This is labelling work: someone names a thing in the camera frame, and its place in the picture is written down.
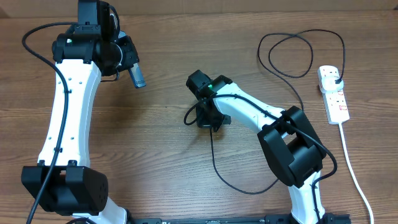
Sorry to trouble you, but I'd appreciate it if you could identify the white charger plug adapter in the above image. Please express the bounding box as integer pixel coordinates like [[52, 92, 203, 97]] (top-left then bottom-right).
[[319, 77, 344, 94]]

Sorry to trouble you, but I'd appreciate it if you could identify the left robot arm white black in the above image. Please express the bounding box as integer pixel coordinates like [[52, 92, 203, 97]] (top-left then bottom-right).
[[21, 1, 146, 223]]

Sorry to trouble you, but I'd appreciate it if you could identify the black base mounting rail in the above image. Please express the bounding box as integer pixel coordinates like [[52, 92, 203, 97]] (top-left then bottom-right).
[[124, 213, 352, 224]]

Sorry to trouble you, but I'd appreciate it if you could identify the blue screen Galaxy smartphone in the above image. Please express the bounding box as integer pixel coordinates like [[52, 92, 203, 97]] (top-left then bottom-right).
[[128, 63, 146, 88]]

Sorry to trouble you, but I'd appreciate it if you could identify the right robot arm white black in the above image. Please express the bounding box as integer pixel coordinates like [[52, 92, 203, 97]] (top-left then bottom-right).
[[186, 70, 337, 223]]

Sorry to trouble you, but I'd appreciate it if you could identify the white power strip cord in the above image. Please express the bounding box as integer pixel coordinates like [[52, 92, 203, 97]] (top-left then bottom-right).
[[338, 122, 375, 224]]

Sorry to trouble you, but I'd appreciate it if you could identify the white power strip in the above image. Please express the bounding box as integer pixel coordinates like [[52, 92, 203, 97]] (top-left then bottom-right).
[[317, 65, 349, 124]]

